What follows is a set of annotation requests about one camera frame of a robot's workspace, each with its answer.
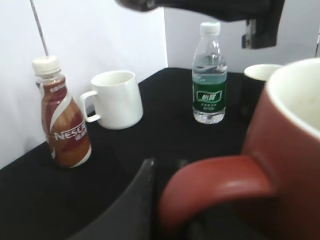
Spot black mug white inside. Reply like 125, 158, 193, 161
239, 63, 284, 124

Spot Nescafe coffee bottle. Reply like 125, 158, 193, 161
32, 55, 92, 168

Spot black tablecloth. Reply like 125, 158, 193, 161
0, 68, 248, 240

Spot thin grey cable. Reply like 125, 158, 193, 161
29, 0, 49, 57

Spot red mug white inside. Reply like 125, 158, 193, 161
158, 58, 320, 240

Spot green label water bottle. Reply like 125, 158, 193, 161
192, 21, 228, 125

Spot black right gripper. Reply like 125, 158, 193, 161
152, 0, 284, 49

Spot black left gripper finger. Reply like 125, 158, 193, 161
70, 158, 159, 240

